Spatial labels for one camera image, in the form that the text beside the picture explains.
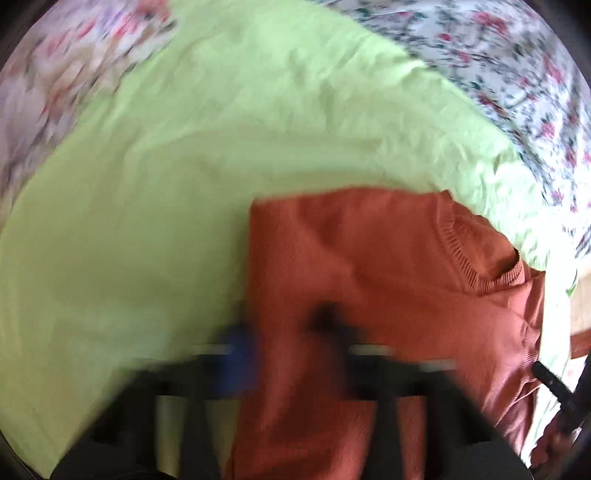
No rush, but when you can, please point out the person's right hand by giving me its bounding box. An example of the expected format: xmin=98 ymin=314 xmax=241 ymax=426
xmin=530 ymin=413 xmax=575 ymax=468

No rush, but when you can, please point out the orange knit sweater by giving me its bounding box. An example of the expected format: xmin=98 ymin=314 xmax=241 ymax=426
xmin=224 ymin=187 xmax=546 ymax=480

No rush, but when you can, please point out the purple floral pillow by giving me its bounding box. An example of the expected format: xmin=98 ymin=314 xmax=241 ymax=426
xmin=0 ymin=0 xmax=178 ymax=227

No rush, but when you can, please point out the light green bed sheet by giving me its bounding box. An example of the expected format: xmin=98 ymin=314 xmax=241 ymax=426
xmin=0 ymin=0 xmax=580 ymax=478

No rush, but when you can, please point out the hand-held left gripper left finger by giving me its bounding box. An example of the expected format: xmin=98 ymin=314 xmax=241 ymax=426
xmin=88 ymin=323 xmax=262 ymax=464

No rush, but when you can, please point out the white floral quilt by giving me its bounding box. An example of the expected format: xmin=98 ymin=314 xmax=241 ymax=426
xmin=318 ymin=0 xmax=591 ymax=259

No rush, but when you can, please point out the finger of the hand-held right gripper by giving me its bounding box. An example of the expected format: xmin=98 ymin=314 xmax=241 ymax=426
xmin=530 ymin=361 xmax=579 ymax=416

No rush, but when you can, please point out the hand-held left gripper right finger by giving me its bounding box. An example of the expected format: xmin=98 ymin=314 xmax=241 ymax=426
xmin=308 ymin=302 xmax=502 ymax=455

